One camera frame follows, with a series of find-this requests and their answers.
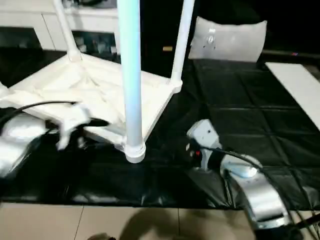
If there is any white plastic table top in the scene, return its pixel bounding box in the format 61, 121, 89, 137
0, 53, 184, 164

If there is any black cabinet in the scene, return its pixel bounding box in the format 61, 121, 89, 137
139, 0, 201, 76

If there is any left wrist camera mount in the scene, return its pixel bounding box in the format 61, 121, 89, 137
55, 103, 93, 151

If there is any dark robot foot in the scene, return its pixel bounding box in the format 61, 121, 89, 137
89, 232, 116, 240

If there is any white flat board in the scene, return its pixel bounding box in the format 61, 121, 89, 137
264, 61, 320, 134

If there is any black stand leg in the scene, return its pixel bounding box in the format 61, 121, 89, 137
286, 214, 320, 231

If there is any black flat monitor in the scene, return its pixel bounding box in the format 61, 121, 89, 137
259, 0, 320, 59

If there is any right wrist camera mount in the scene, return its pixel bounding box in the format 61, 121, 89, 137
185, 118, 224, 171

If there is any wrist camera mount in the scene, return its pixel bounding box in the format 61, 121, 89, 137
55, 103, 93, 151
185, 118, 224, 171

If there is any white glass-door cabinet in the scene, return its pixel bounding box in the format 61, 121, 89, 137
0, 0, 121, 55

